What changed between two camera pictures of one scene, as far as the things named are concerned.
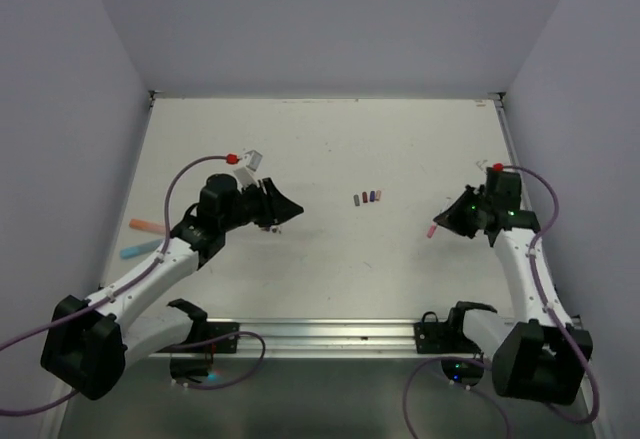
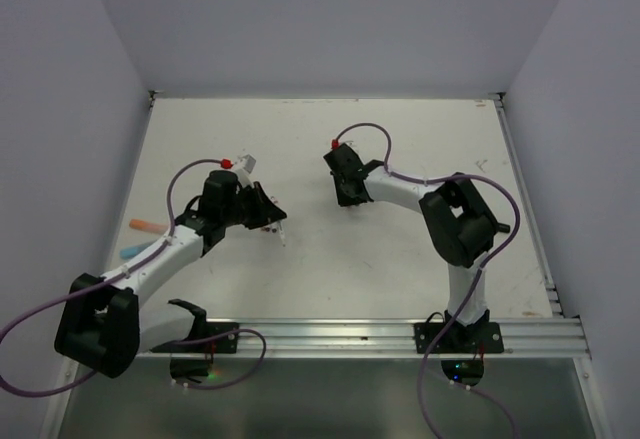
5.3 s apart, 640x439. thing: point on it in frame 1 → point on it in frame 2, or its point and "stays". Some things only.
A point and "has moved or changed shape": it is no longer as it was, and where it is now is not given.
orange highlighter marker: (146, 225) stays
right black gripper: (452, 217) → (343, 198)
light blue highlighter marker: (132, 251) stays
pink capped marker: (432, 229) has moved or changed shape
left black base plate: (209, 331) stays
